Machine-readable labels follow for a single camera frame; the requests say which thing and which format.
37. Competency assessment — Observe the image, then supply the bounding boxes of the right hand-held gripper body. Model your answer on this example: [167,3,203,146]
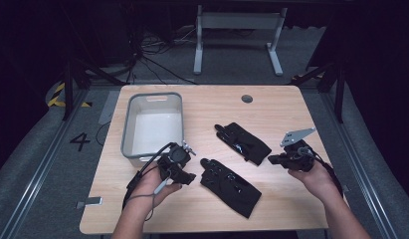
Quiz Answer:
[279,126,317,172]

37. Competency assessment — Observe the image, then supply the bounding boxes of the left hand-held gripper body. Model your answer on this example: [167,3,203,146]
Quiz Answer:
[156,140,197,182]

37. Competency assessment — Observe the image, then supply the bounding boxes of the grey plastic bin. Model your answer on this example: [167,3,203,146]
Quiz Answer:
[119,92,186,167]

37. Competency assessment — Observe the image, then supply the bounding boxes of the black glove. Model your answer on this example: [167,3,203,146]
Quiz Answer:
[199,157,263,220]
[214,121,273,166]

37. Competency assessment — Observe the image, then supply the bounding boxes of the person's right hand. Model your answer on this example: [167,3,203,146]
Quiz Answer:
[287,160,336,202]

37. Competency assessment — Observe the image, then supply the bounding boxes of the person's left hand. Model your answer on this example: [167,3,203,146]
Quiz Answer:
[127,161,184,214]

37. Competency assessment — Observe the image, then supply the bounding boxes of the black metal stand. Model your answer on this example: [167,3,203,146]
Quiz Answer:
[60,59,127,122]
[289,59,346,124]

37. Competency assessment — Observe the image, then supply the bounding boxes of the grey tape strip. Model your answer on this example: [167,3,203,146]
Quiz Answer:
[75,196,103,210]

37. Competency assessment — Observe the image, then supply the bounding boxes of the grey cord with white plug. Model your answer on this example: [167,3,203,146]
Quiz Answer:
[126,177,170,222]

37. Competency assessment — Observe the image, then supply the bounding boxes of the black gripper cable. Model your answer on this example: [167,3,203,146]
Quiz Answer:
[305,147,344,197]
[121,141,177,211]

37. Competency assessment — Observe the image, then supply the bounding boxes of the metal floor rail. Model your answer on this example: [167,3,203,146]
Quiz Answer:
[0,89,91,239]
[319,89,399,239]

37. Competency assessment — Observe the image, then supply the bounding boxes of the thin black floor cable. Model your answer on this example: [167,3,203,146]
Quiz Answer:
[95,120,112,147]

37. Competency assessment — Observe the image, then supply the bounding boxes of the bundle of floor cables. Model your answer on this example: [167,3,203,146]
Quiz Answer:
[125,24,200,86]

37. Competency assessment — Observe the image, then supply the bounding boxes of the white metal desk frame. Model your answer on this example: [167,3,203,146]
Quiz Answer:
[192,4,289,77]

